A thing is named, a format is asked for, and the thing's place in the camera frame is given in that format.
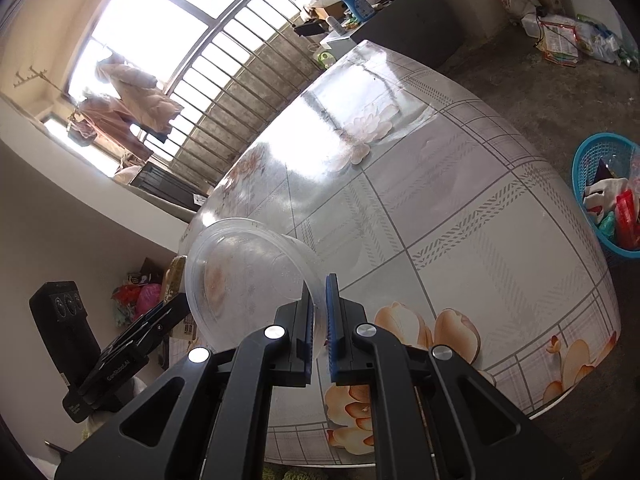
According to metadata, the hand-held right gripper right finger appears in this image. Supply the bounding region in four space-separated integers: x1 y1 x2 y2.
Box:
325 273 583 480

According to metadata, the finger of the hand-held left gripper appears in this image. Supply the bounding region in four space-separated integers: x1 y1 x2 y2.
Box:
100 292 193 363

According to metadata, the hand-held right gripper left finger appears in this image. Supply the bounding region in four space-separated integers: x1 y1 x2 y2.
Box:
55 280 317 480

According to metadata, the clear plastic container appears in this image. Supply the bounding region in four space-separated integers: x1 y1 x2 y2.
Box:
184 217 328 353

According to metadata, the blue plastic basket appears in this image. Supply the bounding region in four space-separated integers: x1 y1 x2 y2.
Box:
571 133 640 267

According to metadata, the red plastic wrapper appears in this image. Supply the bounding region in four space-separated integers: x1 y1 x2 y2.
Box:
615 192 640 251

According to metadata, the purple snack bag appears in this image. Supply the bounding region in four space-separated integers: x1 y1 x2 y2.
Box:
594 157 631 182

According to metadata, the pink plastic bag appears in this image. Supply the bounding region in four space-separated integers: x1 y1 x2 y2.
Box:
135 284 163 318

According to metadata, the black printed box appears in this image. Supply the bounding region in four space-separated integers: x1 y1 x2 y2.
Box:
127 259 166 286

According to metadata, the green white rug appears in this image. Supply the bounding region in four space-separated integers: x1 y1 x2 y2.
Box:
260 465 308 480

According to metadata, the hanging pink garment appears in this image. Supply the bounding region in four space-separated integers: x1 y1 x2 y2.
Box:
70 95 153 161

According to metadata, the hanging pale padded jacket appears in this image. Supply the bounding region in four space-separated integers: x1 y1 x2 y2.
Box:
97 52 186 133

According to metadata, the metal window railing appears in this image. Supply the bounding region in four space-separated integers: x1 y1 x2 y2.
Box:
150 0 361 191

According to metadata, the grey low cabinet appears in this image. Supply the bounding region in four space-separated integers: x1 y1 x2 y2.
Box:
320 0 466 68

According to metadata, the cardboard box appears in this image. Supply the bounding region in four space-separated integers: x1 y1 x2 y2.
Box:
320 0 348 23

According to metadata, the blue detergent bottle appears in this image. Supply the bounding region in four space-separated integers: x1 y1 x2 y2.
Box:
337 0 376 23

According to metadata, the clear bag of papers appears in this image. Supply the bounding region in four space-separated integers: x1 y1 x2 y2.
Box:
537 15 583 66

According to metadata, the crumpled clear plastic bag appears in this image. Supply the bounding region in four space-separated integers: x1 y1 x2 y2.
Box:
575 12 626 63

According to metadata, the wall hook rack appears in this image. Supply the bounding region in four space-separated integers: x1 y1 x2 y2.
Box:
12 65 51 88

